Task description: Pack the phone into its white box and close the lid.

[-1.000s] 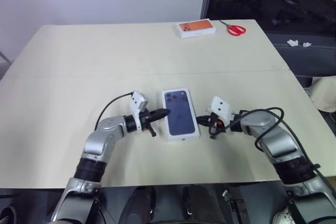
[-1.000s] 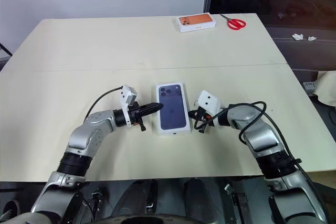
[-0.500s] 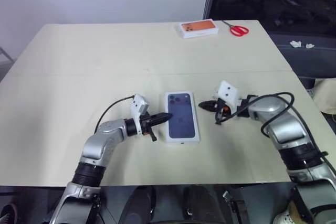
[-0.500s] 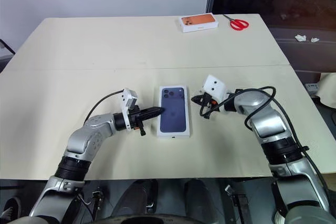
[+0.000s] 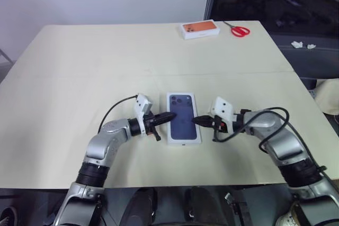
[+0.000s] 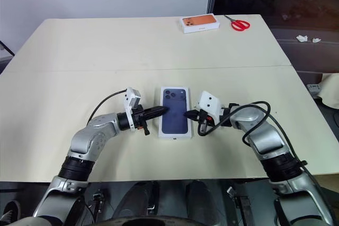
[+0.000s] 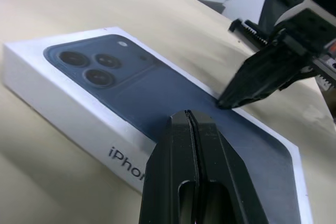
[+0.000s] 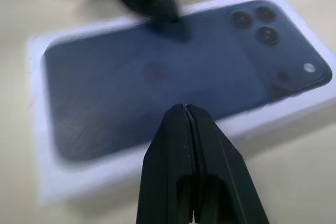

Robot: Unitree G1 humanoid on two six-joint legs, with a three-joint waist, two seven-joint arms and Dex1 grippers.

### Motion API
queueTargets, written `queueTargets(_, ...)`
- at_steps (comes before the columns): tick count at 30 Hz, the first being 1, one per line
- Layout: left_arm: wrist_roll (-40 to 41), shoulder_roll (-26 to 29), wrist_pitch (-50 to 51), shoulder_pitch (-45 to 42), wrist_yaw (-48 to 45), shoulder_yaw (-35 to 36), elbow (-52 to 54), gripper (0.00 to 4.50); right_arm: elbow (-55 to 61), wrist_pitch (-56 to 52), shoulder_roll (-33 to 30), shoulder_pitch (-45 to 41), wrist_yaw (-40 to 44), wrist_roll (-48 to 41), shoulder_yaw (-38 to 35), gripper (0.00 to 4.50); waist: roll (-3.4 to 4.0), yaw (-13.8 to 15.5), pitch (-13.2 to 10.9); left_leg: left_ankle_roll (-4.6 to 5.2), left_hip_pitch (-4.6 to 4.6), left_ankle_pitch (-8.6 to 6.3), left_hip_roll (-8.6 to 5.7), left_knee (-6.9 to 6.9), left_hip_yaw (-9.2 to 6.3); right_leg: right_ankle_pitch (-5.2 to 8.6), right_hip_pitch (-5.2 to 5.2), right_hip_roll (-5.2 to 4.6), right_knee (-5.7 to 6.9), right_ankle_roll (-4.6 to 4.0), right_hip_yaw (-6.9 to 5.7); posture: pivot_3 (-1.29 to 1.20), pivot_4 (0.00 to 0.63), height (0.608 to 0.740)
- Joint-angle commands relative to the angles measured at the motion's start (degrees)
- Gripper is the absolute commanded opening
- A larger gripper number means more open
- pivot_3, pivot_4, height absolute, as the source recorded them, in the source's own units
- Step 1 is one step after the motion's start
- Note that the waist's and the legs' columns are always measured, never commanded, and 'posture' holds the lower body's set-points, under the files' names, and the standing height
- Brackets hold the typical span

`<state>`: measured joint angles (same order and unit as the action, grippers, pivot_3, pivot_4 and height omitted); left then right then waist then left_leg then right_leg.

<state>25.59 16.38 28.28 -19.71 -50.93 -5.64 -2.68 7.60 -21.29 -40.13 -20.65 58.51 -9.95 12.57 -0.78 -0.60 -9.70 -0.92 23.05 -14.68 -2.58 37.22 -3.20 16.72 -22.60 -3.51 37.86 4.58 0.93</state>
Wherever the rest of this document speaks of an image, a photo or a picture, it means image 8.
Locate dark blue smartphone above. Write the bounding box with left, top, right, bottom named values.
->
left=43, top=0, right=333, bottom=164

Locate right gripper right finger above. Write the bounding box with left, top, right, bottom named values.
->
left=185, top=104, right=270, bottom=224

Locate white phone box base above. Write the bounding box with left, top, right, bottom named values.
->
left=25, top=0, right=336, bottom=206

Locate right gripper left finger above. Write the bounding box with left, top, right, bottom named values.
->
left=135, top=103, right=197, bottom=224

